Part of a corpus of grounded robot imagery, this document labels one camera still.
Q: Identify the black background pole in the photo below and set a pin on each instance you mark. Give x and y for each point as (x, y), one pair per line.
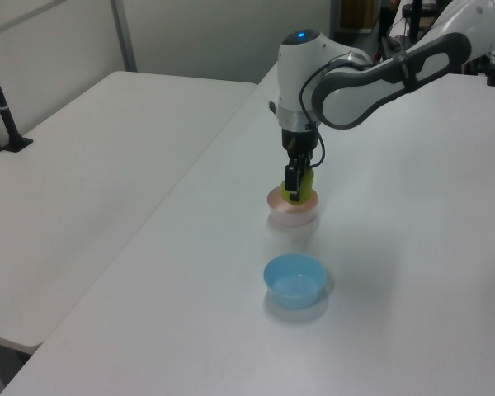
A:
(416, 18)

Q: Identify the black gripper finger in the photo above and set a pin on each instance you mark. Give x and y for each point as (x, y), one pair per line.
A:
(308, 164)
(291, 181)

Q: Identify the black pole with clamp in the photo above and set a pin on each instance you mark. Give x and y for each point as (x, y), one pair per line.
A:
(4, 111)

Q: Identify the green pear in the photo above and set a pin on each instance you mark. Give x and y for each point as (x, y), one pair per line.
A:
(306, 187)

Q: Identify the grey partition post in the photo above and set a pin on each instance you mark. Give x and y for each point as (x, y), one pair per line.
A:
(124, 35)

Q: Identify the pink plastic bowl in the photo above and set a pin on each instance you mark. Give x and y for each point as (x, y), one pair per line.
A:
(292, 210)

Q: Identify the blue plastic bowl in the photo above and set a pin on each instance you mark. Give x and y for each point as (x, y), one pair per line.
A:
(295, 281)

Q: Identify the wooden cabinet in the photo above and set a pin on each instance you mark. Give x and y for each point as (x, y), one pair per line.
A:
(356, 14)

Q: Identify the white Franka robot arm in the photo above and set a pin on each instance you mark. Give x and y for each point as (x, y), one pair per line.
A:
(354, 82)

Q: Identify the white side table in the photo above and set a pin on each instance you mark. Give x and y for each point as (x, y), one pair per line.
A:
(86, 185)

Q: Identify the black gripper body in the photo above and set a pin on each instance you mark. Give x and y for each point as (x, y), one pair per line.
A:
(299, 142)

